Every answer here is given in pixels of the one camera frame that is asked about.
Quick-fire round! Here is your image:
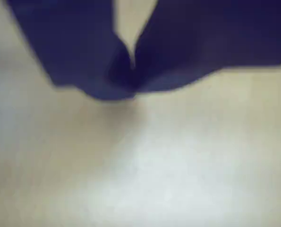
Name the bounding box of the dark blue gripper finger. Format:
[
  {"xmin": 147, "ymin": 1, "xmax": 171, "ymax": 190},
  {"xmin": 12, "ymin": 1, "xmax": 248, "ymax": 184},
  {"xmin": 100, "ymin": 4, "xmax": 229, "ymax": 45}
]
[
  {"xmin": 5, "ymin": 0, "xmax": 136, "ymax": 100},
  {"xmin": 132, "ymin": 0, "xmax": 281, "ymax": 95}
]

